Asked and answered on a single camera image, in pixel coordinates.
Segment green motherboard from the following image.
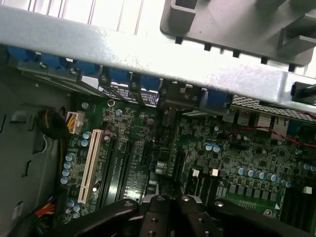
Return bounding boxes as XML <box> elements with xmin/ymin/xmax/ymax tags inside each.
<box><xmin>60</xmin><ymin>95</ymin><xmax>316</xmax><ymax>225</ymax></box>

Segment white expansion slot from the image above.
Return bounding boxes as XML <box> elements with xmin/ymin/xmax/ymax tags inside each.
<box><xmin>77</xmin><ymin>128</ymin><xmax>104</xmax><ymax>205</ymax></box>

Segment white power connector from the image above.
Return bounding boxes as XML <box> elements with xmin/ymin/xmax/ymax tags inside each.
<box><xmin>65</xmin><ymin>111</ymin><xmax>86</xmax><ymax>134</ymax></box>

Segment black open PC case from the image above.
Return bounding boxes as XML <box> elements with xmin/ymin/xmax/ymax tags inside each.
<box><xmin>0</xmin><ymin>0</ymin><xmax>316</xmax><ymax>237</ymax></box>

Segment thin red black wire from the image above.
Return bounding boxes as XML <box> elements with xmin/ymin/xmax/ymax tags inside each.
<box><xmin>226</xmin><ymin>125</ymin><xmax>316</xmax><ymax>147</ymax></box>

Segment black sleeved power cable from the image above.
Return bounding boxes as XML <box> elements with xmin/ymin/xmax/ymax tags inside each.
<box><xmin>37</xmin><ymin>110</ymin><xmax>69</xmax><ymax>173</ymax></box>

